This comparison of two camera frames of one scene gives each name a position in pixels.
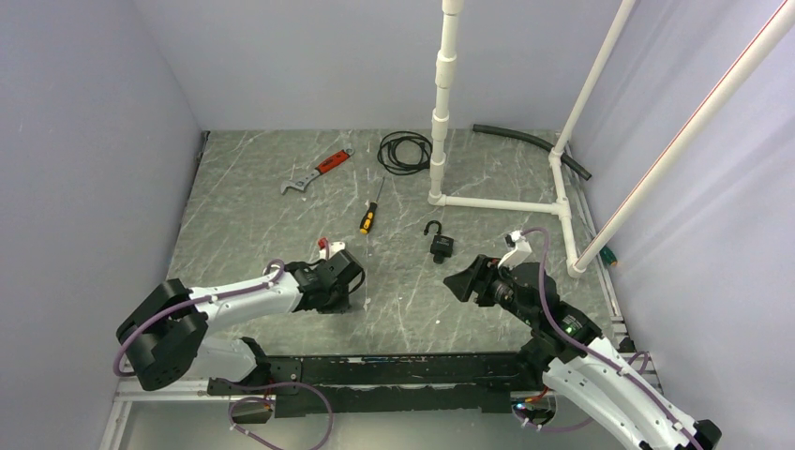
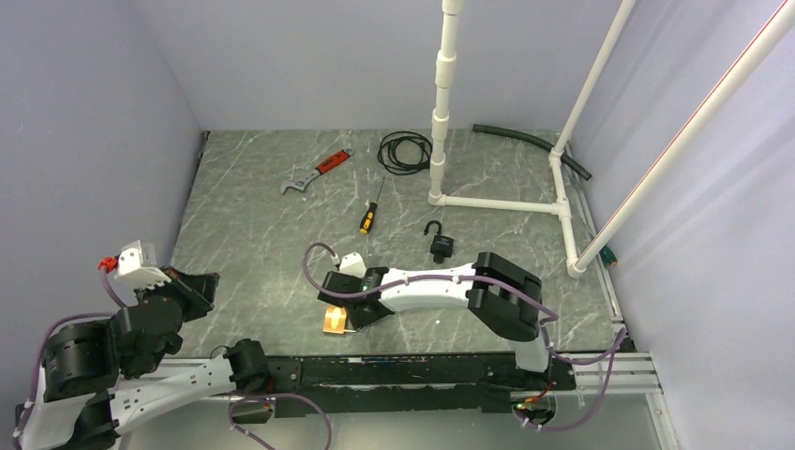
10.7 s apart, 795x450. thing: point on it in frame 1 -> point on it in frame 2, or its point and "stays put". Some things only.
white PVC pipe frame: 765,35 stays put
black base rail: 389,384 stays put
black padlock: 442,246 stays put
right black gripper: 473,278 -> 359,321
